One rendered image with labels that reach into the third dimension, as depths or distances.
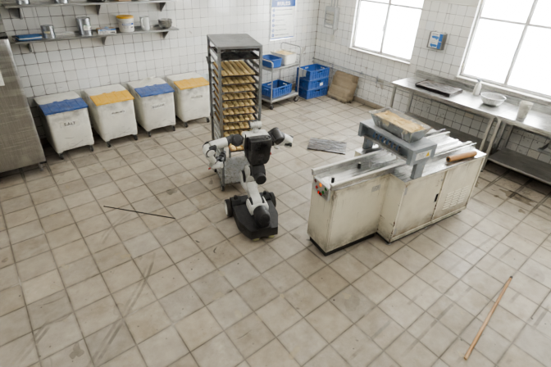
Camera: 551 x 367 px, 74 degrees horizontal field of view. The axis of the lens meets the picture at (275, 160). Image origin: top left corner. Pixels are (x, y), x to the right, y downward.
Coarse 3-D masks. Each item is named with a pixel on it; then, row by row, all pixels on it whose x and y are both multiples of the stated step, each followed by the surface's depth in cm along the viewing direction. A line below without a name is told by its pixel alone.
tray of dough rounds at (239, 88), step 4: (212, 76) 445; (216, 80) 432; (240, 84) 425; (244, 84) 420; (248, 84) 420; (252, 84) 426; (224, 88) 404; (228, 88) 405; (232, 88) 411; (236, 88) 406; (240, 88) 406; (244, 88) 411; (248, 88) 408; (252, 88) 408; (224, 92) 399; (228, 92) 398; (232, 92) 399; (236, 92) 401; (240, 92) 403
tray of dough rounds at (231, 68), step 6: (216, 66) 418; (222, 66) 420; (228, 66) 418; (234, 66) 419; (240, 66) 420; (246, 66) 420; (222, 72) 396; (228, 72) 397; (234, 72) 398; (240, 72) 400; (246, 72) 400; (252, 72) 401
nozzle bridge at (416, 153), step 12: (372, 120) 382; (360, 132) 382; (372, 132) 378; (384, 132) 358; (372, 144) 400; (396, 144) 353; (408, 144) 336; (420, 144) 337; (432, 144) 338; (408, 156) 332; (420, 156) 335; (432, 156) 346; (420, 168) 344
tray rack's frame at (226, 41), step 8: (208, 40) 421; (216, 40) 393; (224, 40) 395; (232, 40) 397; (240, 40) 398; (248, 40) 400; (256, 40) 401; (208, 48) 425; (224, 48) 371; (232, 48) 373; (240, 48) 376; (208, 56) 429; (208, 64) 434; (208, 72) 441; (232, 160) 504; (240, 160) 504; (232, 168) 485; (240, 168) 485; (232, 176) 467
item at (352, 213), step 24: (360, 168) 361; (312, 192) 359; (336, 192) 327; (360, 192) 345; (384, 192) 366; (312, 216) 369; (336, 216) 344; (360, 216) 364; (312, 240) 386; (336, 240) 362; (360, 240) 390
